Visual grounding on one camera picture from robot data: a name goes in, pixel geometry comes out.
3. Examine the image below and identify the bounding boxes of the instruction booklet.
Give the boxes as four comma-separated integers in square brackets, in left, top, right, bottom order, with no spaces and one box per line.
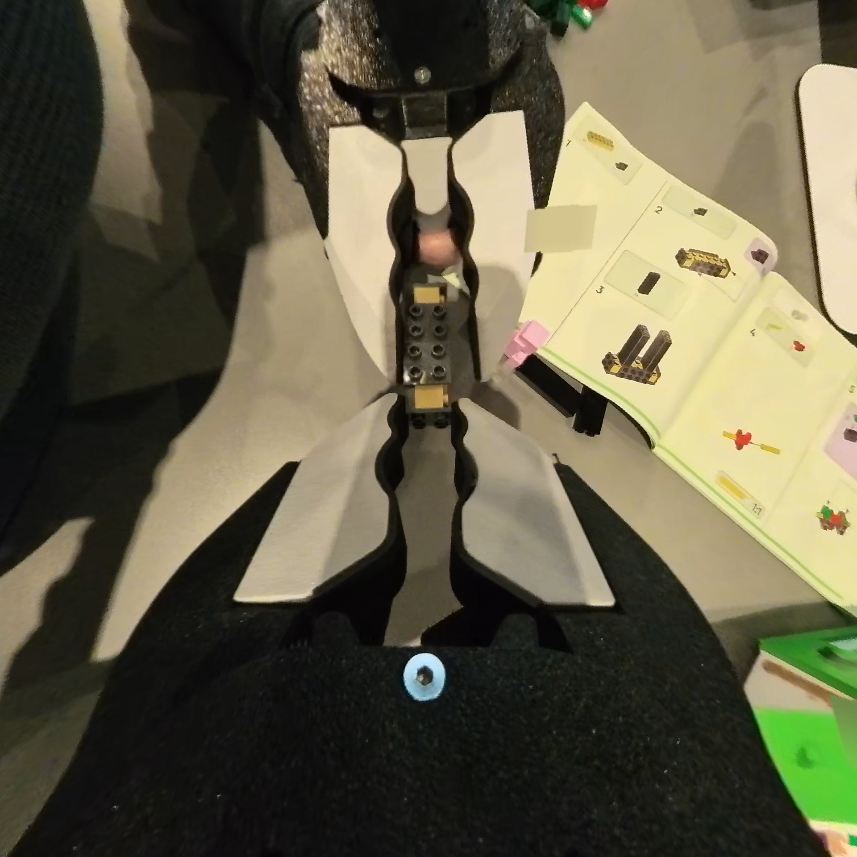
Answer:
[519,100,857,617]

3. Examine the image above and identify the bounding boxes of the pile of loose toy bricks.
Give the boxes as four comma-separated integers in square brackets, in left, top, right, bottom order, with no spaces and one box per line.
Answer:
[529,0,612,36]

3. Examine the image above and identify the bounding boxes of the person's dark knitted sweater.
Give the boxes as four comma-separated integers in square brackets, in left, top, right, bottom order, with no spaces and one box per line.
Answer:
[0,0,104,530]

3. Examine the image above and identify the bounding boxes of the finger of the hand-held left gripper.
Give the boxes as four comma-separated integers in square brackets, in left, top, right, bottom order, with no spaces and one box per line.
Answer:
[324,127,412,386]
[447,110,538,379]

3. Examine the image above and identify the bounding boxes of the green toy box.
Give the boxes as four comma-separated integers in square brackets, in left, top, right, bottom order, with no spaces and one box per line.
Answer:
[743,626,857,857]

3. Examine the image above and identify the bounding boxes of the white tray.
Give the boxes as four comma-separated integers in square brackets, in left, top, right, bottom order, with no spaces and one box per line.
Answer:
[797,63,857,336]

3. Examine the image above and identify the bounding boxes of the pink pig brick figure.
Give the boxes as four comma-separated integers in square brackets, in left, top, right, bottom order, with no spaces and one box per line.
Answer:
[502,320,553,372]

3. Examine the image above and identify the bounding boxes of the long black brick block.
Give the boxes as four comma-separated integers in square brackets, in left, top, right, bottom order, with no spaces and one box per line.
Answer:
[516,355,612,437]

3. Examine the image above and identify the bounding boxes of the yellow and black brick assembly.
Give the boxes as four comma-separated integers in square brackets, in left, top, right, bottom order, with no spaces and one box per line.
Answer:
[400,264,471,431]

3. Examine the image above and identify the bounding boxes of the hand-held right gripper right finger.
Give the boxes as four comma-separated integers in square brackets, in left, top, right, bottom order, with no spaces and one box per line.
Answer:
[452,391,616,610]

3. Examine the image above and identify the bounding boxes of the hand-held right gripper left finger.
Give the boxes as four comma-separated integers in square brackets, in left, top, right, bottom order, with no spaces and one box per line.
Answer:
[233,388,409,608]

